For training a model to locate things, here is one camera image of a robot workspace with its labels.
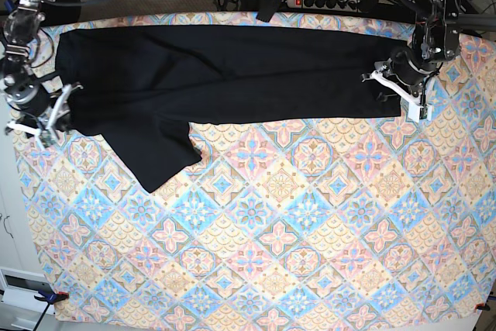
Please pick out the black orange clamp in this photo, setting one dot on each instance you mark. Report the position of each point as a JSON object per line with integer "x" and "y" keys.
{"x": 486, "y": 306}
{"x": 50, "y": 298}

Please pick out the black orange clamp left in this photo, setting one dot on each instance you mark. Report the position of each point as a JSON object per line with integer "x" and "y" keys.
{"x": 50, "y": 298}

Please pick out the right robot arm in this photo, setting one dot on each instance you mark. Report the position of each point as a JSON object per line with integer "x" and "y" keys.
{"x": 20, "y": 37}

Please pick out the colourful patterned tablecloth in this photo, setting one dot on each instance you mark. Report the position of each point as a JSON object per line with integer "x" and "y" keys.
{"x": 306, "y": 224}

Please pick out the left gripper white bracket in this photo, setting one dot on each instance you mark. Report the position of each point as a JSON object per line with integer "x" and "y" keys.
{"x": 406, "y": 81}

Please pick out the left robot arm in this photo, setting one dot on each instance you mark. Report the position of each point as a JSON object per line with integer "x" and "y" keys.
{"x": 436, "y": 40}

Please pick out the black remote control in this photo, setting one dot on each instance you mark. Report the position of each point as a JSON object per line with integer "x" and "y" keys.
{"x": 267, "y": 9}

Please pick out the white cabinet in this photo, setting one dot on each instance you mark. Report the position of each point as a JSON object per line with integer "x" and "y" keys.
{"x": 21, "y": 272}

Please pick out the white power strip red switch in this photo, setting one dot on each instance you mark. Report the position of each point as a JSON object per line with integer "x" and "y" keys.
{"x": 324, "y": 5}

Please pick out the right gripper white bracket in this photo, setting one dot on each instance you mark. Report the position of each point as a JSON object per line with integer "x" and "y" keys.
{"x": 42, "y": 114}

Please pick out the black orange clamp right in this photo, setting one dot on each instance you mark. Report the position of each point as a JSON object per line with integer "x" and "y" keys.
{"x": 486, "y": 306}

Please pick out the dark navy T-shirt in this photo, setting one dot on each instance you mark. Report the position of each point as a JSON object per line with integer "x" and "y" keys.
{"x": 142, "y": 86}

